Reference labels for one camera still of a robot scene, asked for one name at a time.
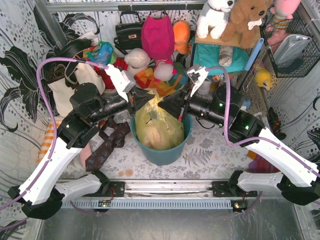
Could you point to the white fluffy plush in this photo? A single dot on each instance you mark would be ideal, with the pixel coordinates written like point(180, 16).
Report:
point(137, 60)

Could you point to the colourful scarf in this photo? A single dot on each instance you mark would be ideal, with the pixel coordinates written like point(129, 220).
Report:
point(102, 53)

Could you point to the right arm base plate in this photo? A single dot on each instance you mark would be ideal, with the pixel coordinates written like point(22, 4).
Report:
point(221, 189)

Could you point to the red garment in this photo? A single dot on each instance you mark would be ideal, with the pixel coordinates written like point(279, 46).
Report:
point(119, 64)

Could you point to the white plush dog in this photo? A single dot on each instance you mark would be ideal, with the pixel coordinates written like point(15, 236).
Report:
point(213, 18)

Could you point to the yellow plush duck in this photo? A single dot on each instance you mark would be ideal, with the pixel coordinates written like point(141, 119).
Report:
point(262, 76)

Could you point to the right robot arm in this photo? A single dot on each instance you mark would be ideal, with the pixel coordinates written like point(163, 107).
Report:
point(297, 179)

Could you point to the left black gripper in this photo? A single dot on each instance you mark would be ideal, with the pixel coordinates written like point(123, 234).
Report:
point(132, 102)

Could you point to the cream canvas tote bag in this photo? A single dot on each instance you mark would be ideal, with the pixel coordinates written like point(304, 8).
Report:
point(62, 93)

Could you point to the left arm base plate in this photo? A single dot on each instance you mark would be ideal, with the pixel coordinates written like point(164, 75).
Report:
point(113, 189)

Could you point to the pink soft pad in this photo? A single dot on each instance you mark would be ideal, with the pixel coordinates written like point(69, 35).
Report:
point(84, 154)

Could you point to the silver pouch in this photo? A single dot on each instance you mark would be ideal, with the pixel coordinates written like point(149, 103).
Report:
point(290, 48)

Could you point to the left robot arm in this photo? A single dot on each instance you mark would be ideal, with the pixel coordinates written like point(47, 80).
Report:
point(41, 195)

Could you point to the teal trash bin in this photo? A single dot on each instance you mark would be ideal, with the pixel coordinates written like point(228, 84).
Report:
point(163, 157)

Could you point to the brown plush dog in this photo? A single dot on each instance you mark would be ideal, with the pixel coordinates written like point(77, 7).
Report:
point(245, 19)

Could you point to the black wire basket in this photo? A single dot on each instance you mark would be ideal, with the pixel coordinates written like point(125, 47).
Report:
point(299, 67)

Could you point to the brown floral necktie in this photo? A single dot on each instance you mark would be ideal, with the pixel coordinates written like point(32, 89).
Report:
point(113, 135)

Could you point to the pink plush toy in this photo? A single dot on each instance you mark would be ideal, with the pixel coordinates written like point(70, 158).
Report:
point(282, 16)

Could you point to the orange plush toy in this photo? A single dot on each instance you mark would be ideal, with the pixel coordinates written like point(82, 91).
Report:
point(182, 32)

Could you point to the black leather handbag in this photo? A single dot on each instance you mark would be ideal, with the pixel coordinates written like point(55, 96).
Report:
point(128, 35)

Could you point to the orange checkered towel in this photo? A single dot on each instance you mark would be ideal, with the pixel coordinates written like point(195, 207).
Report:
point(47, 141)

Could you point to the grey patterned rolled cloth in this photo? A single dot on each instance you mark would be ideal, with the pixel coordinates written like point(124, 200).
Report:
point(225, 55)

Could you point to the yellow trash bag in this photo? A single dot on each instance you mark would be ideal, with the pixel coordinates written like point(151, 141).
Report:
point(156, 128)

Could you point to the pink white plush doll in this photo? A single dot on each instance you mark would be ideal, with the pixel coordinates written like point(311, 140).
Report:
point(164, 70)

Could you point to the rainbow striped bag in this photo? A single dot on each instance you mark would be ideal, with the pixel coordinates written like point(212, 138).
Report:
point(146, 80)

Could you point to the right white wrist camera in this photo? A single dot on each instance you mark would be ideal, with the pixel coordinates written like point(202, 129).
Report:
point(197, 75)

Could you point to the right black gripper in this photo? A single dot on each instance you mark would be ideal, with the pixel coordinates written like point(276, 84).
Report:
point(185, 105)

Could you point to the magenta orange cloth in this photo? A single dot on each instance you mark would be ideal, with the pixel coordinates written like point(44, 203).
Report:
point(259, 164)

